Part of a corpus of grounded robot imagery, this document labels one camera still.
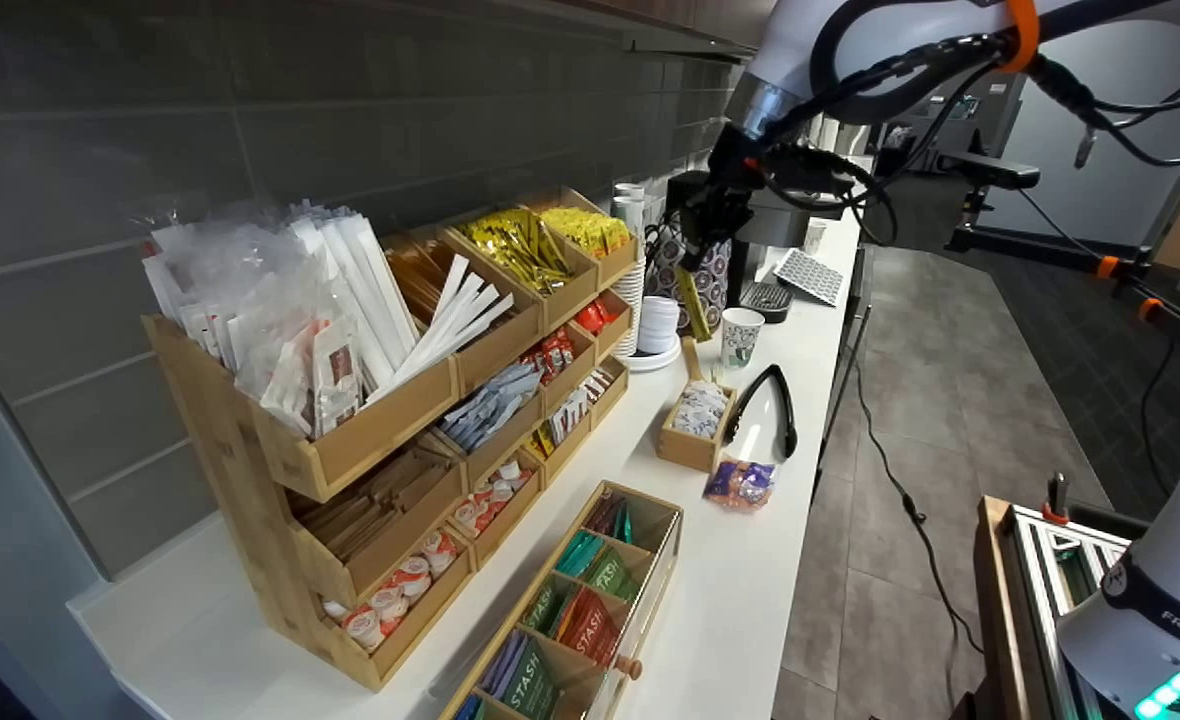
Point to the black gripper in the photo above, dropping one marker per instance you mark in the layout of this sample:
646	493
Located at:
712	185

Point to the small wooden packet box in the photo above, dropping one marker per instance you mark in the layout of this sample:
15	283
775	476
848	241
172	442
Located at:
680	449

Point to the blue orange snack packet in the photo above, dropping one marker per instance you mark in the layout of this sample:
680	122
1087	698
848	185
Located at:
738	486

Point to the wooden tiered rack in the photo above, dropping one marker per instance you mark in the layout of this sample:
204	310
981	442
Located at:
234	442

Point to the patterned paper cup stack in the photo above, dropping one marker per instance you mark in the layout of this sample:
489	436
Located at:
717	273
668	253

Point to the white cup lids stack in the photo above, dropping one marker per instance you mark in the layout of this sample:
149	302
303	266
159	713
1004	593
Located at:
656	324

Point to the single paper cup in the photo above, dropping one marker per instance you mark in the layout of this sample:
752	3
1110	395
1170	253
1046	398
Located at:
741	337

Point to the wooden fork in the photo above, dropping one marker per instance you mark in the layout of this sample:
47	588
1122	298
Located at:
690	361

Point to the white flat device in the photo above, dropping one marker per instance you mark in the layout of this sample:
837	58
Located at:
811	279

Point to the bright yellow packets pile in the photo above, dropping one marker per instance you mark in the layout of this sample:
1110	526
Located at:
589	230

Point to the orange red packets pile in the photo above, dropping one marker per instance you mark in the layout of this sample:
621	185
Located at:
599	319

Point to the white sugar packets pile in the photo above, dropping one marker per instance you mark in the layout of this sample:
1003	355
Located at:
699	415

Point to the gold yellow packets pile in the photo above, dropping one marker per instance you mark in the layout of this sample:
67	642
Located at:
522	246

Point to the white wrapped straws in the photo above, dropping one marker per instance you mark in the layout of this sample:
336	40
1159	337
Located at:
461	313

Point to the grey packets pile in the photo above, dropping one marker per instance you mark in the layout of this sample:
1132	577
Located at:
492	406

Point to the black tripod stand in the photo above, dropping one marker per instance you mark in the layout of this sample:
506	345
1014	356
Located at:
1003	175

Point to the green tea packets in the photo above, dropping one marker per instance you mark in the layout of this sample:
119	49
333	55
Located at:
595	561

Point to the wooden tea box clear lid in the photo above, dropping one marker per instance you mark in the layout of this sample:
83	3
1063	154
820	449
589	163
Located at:
650	587

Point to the red tea packets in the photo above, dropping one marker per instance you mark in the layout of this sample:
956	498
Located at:
589	626

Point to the brown stir sticks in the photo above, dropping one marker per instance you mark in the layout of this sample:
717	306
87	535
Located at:
380	505

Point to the clear cutlery bags pile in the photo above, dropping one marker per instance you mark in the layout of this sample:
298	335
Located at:
280	306

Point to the wood aluminium frame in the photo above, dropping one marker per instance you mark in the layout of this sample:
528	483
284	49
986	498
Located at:
1014	587

